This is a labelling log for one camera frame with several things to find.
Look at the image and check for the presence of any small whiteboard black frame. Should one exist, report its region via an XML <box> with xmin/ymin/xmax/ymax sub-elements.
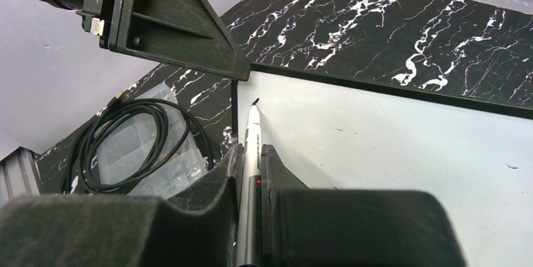
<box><xmin>237</xmin><ymin>72</ymin><xmax>532</xmax><ymax>266</ymax></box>

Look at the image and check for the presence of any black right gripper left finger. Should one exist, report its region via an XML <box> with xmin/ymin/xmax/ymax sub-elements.
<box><xmin>1</xmin><ymin>144</ymin><xmax>243</xmax><ymax>266</ymax></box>

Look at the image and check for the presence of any white whiteboard marker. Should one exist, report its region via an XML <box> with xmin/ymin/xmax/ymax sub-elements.
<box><xmin>236</xmin><ymin>99</ymin><xmax>262</xmax><ymax>266</ymax></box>

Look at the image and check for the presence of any coiled black cable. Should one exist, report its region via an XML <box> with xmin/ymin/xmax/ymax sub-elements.
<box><xmin>61</xmin><ymin>91</ymin><xmax>215</xmax><ymax>196</ymax></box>

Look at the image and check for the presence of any aluminium rail left side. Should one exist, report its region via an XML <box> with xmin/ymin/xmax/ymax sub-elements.
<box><xmin>1</xmin><ymin>148</ymin><xmax>40</xmax><ymax>205</ymax></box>

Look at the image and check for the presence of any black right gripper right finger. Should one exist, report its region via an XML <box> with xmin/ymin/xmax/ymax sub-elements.
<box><xmin>261</xmin><ymin>144</ymin><xmax>466</xmax><ymax>266</ymax></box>

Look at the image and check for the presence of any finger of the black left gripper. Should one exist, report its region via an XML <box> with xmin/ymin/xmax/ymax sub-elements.
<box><xmin>108</xmin><ymin>0</ymin><xmax>251</xmax><ymax>81</ymax></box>

